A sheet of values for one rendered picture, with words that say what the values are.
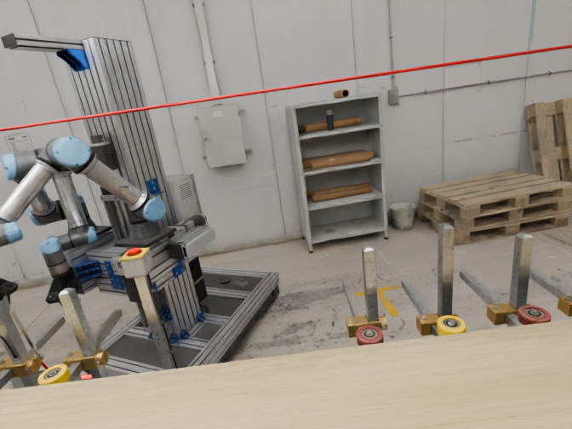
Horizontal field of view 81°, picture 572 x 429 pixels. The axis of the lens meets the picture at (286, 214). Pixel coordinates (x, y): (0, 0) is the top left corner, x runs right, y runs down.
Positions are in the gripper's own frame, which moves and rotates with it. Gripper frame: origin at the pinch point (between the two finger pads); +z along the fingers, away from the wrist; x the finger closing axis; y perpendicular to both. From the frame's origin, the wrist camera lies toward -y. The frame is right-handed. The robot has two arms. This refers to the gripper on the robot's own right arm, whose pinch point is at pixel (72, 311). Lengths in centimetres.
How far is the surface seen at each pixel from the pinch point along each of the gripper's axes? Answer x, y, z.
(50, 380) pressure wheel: -27, -52, -8
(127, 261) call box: -54, -39, -38
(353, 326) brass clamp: -122, -38, -3
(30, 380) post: -5.5, -37.3, 3.1
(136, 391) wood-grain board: -57, -60, -7
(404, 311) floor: -179, 80, 83
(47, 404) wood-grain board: -31, -60, -7
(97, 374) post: -29.9, -37.3, 4.1
